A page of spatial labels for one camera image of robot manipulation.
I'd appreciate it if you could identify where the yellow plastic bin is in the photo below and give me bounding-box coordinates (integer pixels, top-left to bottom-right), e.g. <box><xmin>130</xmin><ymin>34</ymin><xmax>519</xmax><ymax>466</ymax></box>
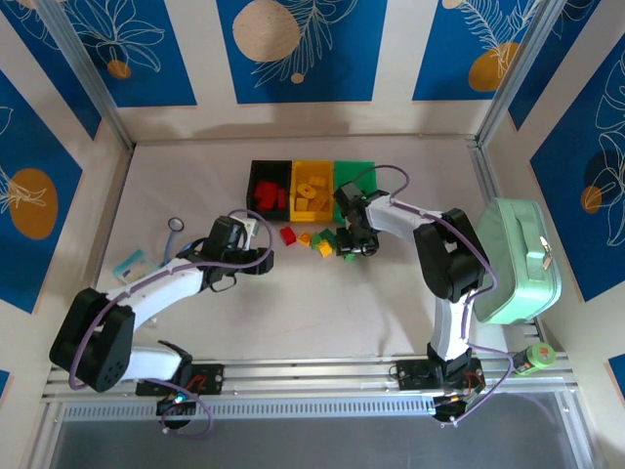
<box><xmin>288</xmin><ymin>159</ymin><xmax>337</xmax><ymax>224</ymax></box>

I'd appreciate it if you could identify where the green plastic bin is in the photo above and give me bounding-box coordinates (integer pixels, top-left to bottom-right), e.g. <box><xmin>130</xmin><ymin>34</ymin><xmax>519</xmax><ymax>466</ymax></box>
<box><xmin>332</xmin><ymin>160</ymin><xmax>378</xmax><ymax>226</ymax></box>

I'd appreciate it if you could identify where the black plastic bin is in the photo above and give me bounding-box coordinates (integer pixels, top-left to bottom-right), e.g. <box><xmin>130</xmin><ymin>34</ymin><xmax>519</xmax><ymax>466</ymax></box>
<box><xmin>245</xmin><ymin>158</ymin><xmax>294</xmax><ymax>222</ymax></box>

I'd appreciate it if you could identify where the teal card packet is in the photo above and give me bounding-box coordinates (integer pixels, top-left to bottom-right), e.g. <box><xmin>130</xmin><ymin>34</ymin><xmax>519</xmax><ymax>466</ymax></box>
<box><xmin>112</xmin><ymin>248</ymin><xmax>161</xmax><ymax>285</ymax></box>

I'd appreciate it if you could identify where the black base controller board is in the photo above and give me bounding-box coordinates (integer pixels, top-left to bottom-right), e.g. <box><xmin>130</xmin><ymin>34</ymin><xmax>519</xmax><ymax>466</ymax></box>
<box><xmin>432</xmin><ymin>388</ymin><xmax>484</xmax><ymax>425</ymax></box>
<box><xmin>155</xmin><ymin>390</ymin><xmax>200</xmax><ymax>417</ymax></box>

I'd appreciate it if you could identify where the mint green zipper bag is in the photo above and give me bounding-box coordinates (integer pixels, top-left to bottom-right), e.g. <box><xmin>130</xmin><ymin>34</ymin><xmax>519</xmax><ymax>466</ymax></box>
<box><xmin>471</xmin><ymin>196</ymin><xmax>563</xmax><ymax>326</ymax></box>

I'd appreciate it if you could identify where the green tape roll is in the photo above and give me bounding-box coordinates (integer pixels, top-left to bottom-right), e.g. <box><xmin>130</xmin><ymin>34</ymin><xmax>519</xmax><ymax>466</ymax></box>
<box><xmin>511</xmin><ymin>341</ymin><xmax>557</xmax><ymax>378</ymax></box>

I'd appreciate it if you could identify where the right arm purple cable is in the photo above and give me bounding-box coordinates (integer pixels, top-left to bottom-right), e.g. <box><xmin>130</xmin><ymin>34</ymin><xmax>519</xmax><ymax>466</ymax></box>
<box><xmin>351</xmin><ymin>164</ymin><xmax>517</xmax><ymax>429</ymax></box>

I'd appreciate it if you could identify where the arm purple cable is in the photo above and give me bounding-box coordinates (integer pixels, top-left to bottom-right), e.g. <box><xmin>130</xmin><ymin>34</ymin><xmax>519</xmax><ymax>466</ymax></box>
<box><xmin>70</xmin><ymin>208</ymin><xmax>276</xmax><ymax>439</ymax></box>
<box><xmin>351</xmin><ymin>164</ymin><xmax>517</xmax><ymax>429</ymax></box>

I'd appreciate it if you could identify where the aluminium front rail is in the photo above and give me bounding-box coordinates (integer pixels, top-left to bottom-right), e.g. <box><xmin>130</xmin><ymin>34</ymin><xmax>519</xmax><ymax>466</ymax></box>
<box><xmin>41</xmin><ymin>359</ymin><xmax>577</xmax><ymax>405</ymax></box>

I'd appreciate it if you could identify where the aluminium side rail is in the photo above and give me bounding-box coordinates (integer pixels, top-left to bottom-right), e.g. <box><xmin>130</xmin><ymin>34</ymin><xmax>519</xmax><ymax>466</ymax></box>
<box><xmin>466</xmin><ymin>139</ymin><xmax>507</xmax><ymax>204</ymax></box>

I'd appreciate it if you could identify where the grey slotted cable duct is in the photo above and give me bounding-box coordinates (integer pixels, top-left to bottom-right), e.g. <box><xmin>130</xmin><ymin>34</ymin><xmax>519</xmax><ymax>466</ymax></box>
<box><xmin>61</xmin><ymin>398</ymin><xmax>440</xmax><ymax>421</ymax></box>

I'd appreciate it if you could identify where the blue floral wall panel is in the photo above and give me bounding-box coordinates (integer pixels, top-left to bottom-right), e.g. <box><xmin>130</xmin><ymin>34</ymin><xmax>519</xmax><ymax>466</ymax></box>
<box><xmin>412</xmin><ymin>0</ymin><xmax>538</xmax><ymax>103</ymax></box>
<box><xmin>217</xmin><ymin>0</ymin><xmax>390</xmax><ymax>105</ymax></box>
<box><xmin>0</xmin><ymin>70</ymin><xmax>84</xmax><ymax>315</ymax></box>
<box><xmin>65</xmin><ymin>0</ymin><xmax>198</xmax><ymax>109</ymax></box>
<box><xmin>0</xmin><ymin>0</ymin><xmax>103</xmax><ymax>142</ymax></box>
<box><xmin>529</xmin><ymin>48</ymin><xmax>625</xmax><ymax>303</ymax></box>
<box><xmin>507</xmin><ymin>0</ymin><xmax>625</xmax><ymax>132</ymax></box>

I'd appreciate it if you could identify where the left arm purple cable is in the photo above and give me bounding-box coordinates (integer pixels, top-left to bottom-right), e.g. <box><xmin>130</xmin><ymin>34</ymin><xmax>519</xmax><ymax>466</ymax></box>
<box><xmin>70</xmin><ymin>208</ymin><xmax>276</xmax><ymax>439</ymax></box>

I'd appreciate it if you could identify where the aluminium frame post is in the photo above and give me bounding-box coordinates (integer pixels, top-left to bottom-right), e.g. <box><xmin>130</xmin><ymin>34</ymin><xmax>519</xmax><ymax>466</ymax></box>
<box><xmin>36</xmin><ymin>0</ymin><xmax>136</xmax><ymax>150</ymax></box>
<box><xmin>476</xmin><ymin>0</ymin><xmax>563</xmax><ymax>148</ymax></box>

